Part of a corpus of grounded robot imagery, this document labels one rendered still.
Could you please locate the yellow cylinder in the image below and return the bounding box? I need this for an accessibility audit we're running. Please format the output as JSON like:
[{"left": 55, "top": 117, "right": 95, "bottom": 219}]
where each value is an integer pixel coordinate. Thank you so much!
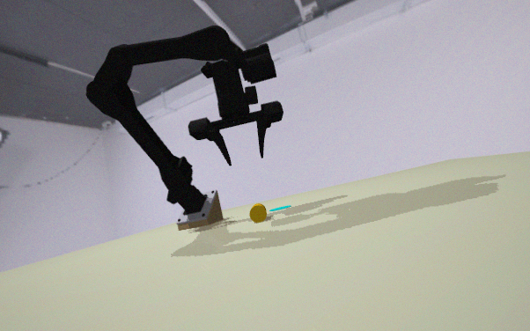
[{"left": 249, "top": 203, "right": 267, "bottom": 223}]

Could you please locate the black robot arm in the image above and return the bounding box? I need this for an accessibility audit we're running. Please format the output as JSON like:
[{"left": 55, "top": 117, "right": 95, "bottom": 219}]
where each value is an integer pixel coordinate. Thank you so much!
[{"left": 85, "top": 26, "right": 276, "bottom": 215}]

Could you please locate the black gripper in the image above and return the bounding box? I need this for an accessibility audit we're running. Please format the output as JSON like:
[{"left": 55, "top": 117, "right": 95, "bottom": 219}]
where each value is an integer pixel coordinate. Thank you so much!
[{"left": 188, "top": 83, "right": 283, "bottom": 166}]

